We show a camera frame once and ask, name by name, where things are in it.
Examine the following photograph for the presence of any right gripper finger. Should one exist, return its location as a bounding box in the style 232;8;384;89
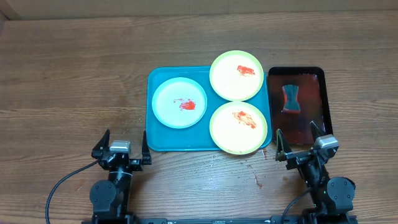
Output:
275;129;293;162
310;121;325;141

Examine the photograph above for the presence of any light blue plate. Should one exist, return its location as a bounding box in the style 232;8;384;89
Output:
152;77;207;129

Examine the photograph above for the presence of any yellow-green plate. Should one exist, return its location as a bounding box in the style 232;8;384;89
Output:
209;50;264;101
210;101;268;155

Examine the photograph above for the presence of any black tray with red water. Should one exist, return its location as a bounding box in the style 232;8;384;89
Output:
267;67;333;145

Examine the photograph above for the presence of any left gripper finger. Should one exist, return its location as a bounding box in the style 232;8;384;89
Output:
142;131;152;165
91;129;110;159

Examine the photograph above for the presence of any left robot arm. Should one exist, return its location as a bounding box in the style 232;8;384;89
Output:
90;130;152;224

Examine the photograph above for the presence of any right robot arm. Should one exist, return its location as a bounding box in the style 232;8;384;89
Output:
271;121;358;223

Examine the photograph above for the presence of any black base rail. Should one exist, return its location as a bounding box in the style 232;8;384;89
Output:
81;214;358;224

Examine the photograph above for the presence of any teal plastic tray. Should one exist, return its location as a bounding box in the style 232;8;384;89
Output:
146;66;272;151

